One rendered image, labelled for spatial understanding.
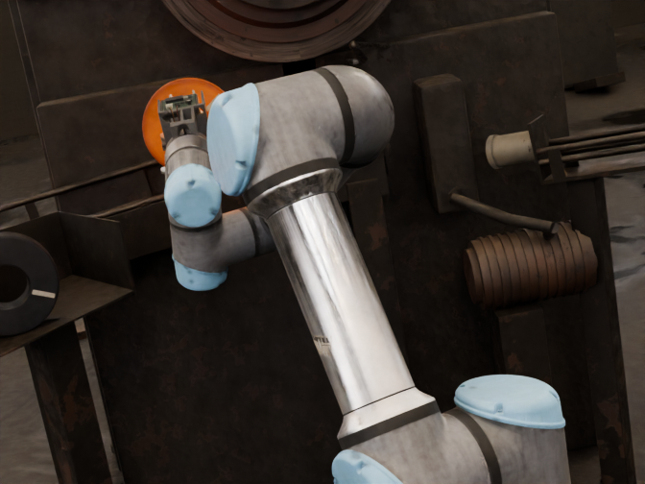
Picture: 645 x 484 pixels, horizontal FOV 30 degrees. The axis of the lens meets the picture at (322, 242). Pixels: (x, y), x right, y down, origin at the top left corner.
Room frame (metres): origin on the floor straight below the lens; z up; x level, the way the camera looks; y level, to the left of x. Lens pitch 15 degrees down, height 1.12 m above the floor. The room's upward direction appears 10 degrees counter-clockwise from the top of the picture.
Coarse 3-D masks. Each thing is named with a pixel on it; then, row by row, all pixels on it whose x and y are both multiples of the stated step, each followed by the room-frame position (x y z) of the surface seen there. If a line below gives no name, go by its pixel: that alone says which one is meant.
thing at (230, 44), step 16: (176, 0) 2.08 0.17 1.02; (368, 0) 2.09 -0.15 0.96; (384, 0) 2.09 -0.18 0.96; (176, 16) 2.08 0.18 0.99; (192, 16) 2.08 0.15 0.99; (352, 16) 2.09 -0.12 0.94; (368, 16) 2.09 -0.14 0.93; (192, 32) 2.08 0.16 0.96; (208, 32) 2.08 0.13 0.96; (224, 32) 2.08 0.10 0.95; (336, 32) 2.09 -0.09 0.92; (352, 32) 2.09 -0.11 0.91; (224, 48) 2.08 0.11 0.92; (240, 48) 2.08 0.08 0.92; (256, 48) 2.08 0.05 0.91; (272, 48) 2.08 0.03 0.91; (288, 48) 2.08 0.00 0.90; (304, 48) 2.09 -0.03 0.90; (320, 48) 2.09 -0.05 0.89; (336, 48) 2.09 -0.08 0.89
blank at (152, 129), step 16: (176, 80) 1.94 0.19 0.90; (192, 80) 1.93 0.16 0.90; (160, 96) 1.92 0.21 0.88; (208, 96) 1.92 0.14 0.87; (144, 112) 1.92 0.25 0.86; (208, 112) 1.92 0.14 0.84; (144, 128) 1.92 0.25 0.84; (160, 128) 1.92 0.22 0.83; (160, 144) 1.92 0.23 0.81; (160, 160) 1.92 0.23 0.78
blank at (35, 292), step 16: (0, 240) 1.71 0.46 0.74; (16, 240) 1.72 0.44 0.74; (32, 240) 1.73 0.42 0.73; (0, 256) 1.71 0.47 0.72; (16, 256) 1.72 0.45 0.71; (32, 256) 1.72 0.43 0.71; (48, 256) 1.73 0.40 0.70; (32, 272) 1.72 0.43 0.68; (48, 272) 1.73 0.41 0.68; (32, 288) 1.72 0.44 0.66; (48, 288) 1.73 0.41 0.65; (0, 304) 1.72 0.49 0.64; (16, 304) 1.72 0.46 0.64; (32, 304) 1.72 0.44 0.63; (48, 304) 1.73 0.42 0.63; (0, 320) 1.71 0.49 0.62; (16, 320) 1.71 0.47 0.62; (32, 320) 1.72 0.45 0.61
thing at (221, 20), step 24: (192, 0) 2.06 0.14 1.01; (216, 0) 2.04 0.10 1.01; (240, 0) 2.04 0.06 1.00; (336, 0) 2.05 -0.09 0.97; (360, 0) 2.07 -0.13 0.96; (216, 24) 2.06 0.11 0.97; (240, 24) 2.06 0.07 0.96; (264, 24) 2.05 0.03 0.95; (288, 24) 2.05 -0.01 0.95; (312, 24) 2.07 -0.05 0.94; (336, 24) 2.07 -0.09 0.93
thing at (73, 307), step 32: (32, 224) 1.92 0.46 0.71; (64, 224) 1.94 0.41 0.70; (96, 224) 1.85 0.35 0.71; (64, 256) 1.95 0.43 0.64; (96, 256) 1.87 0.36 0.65; (128, 256) 1.79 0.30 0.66; (0, 288) 1.87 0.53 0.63; (64, 288) 1.88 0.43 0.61; (96, 288) 1.84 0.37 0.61; (128, 288) 1.80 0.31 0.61; (64, 320) 1.73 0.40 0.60; (0, 352) 1.66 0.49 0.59; (32, 352) 1.81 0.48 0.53; (64, 352) 1.78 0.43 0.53; (64, 384) 1.78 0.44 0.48; (64, 416) 1.77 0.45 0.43; (96, 416) 1.80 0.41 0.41; (64, 448) 1.78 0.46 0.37; (96, 448) 1.79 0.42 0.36; (64, 480) 1.80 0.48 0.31; (96, 480) 1.78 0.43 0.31
